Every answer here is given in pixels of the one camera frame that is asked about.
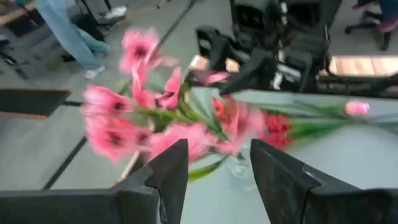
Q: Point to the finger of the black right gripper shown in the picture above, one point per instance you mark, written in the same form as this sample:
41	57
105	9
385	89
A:
214	46
248	74

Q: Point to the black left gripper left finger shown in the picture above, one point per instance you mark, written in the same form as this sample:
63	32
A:
140	205

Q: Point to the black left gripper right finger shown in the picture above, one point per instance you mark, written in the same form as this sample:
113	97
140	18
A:
295	202

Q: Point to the red artificial flower bunch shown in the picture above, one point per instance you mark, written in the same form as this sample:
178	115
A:
276	127

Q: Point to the pink artificial flower bunch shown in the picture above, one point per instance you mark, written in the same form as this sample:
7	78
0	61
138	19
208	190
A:
105	102

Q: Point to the short diamond-cut glass vase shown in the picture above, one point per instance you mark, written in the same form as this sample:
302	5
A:
239	169

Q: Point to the pink tulip green stem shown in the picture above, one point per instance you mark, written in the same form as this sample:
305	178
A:
357	108

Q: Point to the black office chair base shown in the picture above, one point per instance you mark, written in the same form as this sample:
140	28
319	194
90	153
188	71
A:
385	40

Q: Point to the person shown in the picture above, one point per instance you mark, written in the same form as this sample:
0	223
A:
390	9
71	34

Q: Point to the black floor mat striped edge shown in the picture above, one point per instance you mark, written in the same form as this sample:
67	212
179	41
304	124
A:
31	102

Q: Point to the black table frame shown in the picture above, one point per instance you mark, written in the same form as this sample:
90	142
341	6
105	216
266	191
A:
357	87

